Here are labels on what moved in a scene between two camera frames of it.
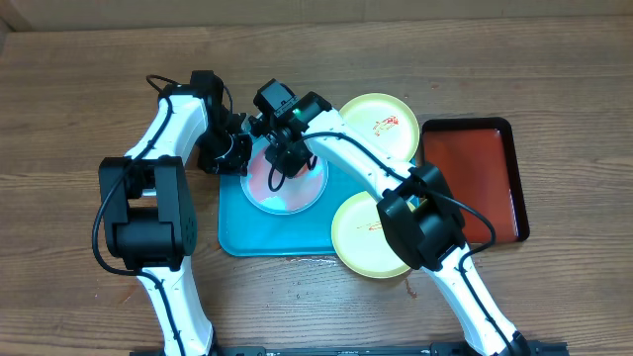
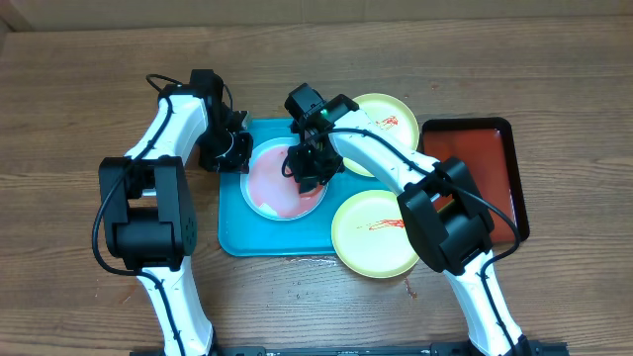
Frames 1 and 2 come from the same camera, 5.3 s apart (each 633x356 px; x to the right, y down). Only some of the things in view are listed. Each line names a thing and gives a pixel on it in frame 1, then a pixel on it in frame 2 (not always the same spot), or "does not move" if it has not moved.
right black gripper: x=284 y=164 to x=309 y=176
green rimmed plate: x=388 y=120 does not move
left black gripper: x=239 y=165 does not move
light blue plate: x=297 y=195 does not move
